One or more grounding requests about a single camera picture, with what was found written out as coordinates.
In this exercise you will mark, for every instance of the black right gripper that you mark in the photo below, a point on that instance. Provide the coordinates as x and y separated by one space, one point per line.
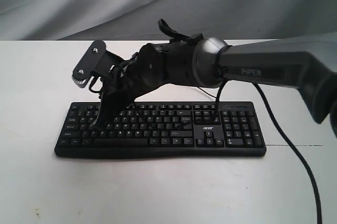
122 82

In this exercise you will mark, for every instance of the black Acer keyboard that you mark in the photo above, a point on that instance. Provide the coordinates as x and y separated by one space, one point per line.
156 129

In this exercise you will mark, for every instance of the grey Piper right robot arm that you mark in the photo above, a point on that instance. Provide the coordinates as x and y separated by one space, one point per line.
307 64

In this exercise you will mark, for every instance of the grey backdrop cloth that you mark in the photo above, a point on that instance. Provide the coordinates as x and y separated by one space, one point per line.
137 19

